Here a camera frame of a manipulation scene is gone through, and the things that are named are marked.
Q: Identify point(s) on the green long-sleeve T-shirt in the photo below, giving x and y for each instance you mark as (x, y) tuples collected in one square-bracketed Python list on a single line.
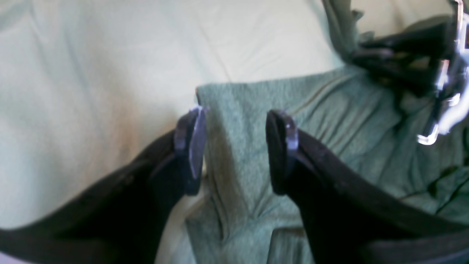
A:
[(329, 146)]

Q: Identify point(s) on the white black gripper body right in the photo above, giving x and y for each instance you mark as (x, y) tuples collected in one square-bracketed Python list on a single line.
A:
[(451, 84)]

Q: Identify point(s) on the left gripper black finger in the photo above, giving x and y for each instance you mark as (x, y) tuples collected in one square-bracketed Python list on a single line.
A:
[(121, 218), (347, 220), (410, 57)]

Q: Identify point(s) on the light green table cloth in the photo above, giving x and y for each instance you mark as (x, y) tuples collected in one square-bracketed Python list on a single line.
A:
[(86, 84)]

